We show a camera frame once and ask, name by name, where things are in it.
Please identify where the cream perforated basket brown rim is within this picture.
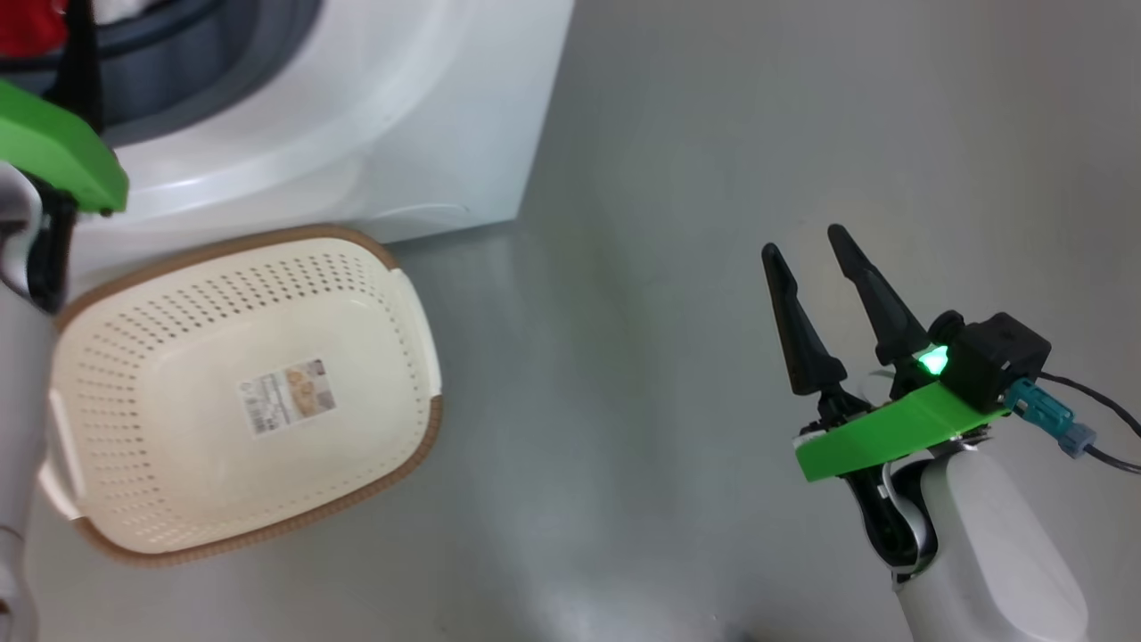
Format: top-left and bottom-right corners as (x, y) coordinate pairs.
(37, 225), (444, 569)

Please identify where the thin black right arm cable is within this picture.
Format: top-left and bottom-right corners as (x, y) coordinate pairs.
(1038, 372), (1141, 473)

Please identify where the red and white garment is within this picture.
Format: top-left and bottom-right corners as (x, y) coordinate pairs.
(0, 0), (70, 60)

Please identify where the paper product sticker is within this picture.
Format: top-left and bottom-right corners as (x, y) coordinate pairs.
(237, 358), (338, 438)

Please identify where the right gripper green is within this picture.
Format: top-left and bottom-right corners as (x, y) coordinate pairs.
(761, 224), (1010, 485)

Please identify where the teal cable connector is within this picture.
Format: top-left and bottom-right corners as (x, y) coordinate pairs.
(1006, 378), (1097, 459)

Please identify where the grey rubber door gasket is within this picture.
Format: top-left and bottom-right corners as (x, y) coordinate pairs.
(0, 0), (324, 149)

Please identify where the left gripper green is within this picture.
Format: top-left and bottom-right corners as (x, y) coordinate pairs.
(0, 0), (129, 215)

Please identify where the white front-load washing machine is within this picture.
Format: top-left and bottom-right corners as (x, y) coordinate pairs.
(0, 0), (576, 295)

